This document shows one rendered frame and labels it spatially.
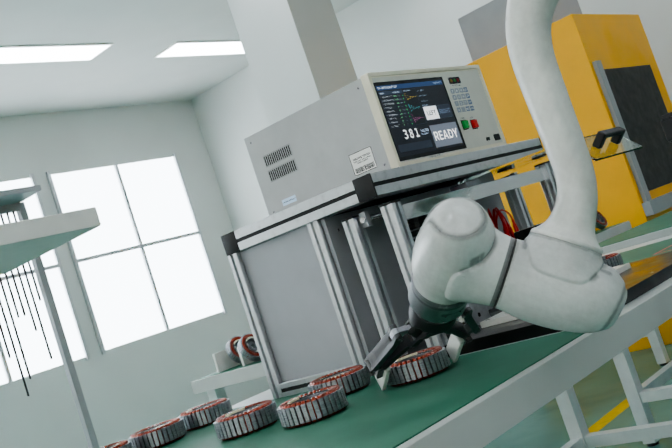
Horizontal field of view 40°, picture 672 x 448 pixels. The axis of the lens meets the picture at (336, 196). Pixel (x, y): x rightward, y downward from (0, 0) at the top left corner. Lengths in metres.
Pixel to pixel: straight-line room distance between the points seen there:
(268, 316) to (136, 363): 7.04
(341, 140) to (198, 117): 8.38
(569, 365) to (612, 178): 4.17
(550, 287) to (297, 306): 0.78
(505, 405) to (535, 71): 0.45
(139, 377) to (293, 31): 4.13
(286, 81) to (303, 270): 4.32
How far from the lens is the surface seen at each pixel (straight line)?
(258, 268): 1.98
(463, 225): 1.23
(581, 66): 5.55
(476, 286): 1.27
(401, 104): 1.93
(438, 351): 1.56
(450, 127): 2.04
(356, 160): 1.91
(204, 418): 1.96
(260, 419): 1.60
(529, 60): 1.32
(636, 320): 1.61
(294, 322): 1.94
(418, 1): 8.34
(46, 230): 1.63
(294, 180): 2.03
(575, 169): 1.30
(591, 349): 1.46
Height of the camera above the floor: 0.95
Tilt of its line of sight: 5 degrees up
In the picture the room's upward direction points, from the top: 19 degrees counter-clockwise
